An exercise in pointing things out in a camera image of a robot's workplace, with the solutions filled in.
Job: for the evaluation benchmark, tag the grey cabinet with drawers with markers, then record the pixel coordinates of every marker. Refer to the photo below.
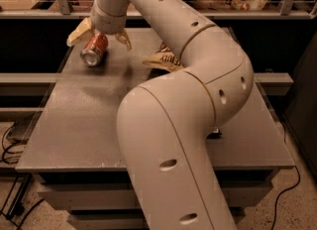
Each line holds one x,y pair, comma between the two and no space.
75,140

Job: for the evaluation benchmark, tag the dark chocolate bar wrapper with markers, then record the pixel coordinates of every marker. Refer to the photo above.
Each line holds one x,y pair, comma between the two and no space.
216,134

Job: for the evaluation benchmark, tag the grey drawer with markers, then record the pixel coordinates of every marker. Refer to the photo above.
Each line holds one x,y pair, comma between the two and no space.
134,218
119,196

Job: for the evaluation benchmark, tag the upper grey drawer front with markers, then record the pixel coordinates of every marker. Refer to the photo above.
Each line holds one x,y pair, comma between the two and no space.
119,196

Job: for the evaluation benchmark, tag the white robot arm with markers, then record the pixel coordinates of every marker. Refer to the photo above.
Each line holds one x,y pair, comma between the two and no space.
163,123

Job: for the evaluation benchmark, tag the lower grey drawer front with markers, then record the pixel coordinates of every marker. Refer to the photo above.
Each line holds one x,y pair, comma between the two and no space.
134,218

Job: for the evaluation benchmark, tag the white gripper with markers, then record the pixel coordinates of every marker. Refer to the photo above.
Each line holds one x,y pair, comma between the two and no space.
106,23

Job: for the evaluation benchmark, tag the orange soda can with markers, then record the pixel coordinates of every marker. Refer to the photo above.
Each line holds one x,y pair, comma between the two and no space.
94,50

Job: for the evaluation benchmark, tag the grey metal shelf rail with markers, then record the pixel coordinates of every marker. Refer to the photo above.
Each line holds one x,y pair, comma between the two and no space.
272,9

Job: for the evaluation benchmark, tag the chips bag brown and cream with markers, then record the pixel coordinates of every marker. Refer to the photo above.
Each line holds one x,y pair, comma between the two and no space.
163,59

